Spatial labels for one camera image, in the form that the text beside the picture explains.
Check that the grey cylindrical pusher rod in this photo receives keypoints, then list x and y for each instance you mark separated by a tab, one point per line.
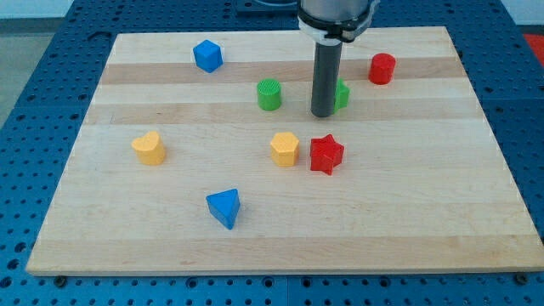
326	69

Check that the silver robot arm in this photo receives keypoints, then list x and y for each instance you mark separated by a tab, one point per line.
331	24

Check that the green star block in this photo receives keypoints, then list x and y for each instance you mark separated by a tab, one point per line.
341	95

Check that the red cylinder block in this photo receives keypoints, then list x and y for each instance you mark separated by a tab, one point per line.
382	68

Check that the green cylinder block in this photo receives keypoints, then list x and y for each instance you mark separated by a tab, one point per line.
269	94

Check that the red star block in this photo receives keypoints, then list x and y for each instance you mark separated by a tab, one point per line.
325	154

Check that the yellow hexagon block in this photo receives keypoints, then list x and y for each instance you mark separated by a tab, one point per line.
284	149

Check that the blue cube block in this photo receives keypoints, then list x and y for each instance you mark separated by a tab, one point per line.
208	56

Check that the wooden board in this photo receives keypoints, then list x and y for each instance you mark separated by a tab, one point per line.
423	186

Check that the blue triangle block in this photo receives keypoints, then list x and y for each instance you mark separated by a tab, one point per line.
224	206

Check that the yellow heart block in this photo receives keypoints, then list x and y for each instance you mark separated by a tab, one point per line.
149	149

